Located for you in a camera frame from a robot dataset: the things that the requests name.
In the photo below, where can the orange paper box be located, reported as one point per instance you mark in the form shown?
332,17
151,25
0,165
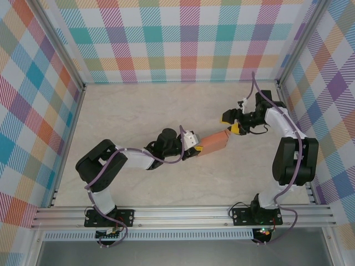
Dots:
215,144

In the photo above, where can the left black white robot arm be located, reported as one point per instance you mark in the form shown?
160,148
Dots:
97,166

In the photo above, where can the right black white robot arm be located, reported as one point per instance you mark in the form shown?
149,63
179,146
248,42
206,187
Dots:
294,160

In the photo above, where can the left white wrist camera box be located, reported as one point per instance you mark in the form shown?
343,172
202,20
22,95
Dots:
192,140

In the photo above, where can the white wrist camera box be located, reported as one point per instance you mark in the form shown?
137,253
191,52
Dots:
192,140
242,102

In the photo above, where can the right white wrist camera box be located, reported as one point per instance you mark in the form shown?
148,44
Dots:
242,102

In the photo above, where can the wide aluminium frame rail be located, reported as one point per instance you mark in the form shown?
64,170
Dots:
180,216

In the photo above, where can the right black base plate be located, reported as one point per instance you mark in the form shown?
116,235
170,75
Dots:
241,217

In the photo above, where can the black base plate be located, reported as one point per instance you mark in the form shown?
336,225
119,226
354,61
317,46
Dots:
241,217
126,216

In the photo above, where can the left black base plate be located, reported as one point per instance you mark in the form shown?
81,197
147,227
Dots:
126,216

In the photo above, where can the right aluminium frame post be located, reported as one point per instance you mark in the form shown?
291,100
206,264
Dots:
302,41

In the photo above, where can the aluminium frame post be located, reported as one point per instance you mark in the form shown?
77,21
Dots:
302,41
55,47

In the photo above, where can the right aluminium side rail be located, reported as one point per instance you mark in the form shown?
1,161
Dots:
309,194

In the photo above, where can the aluminium side rail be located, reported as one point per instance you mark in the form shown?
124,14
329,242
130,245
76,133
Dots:
309,194
73,122

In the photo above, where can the left aluminium side rail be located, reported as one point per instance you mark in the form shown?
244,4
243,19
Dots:
73,122

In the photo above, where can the left aluminium frame post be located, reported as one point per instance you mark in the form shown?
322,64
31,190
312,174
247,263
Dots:
55,47

